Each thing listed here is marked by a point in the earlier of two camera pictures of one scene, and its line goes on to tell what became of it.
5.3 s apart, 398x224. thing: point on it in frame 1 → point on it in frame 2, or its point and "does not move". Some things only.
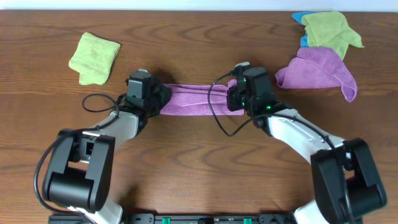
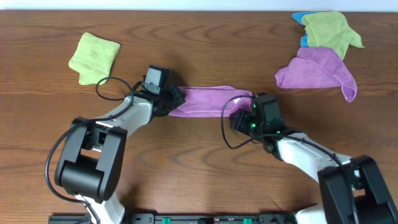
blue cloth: x=298 y=17 does not move
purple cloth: x=192 y=99 does not move
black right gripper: x=232 y=104 → x=242 y=117
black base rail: x=183 y=218 does not move
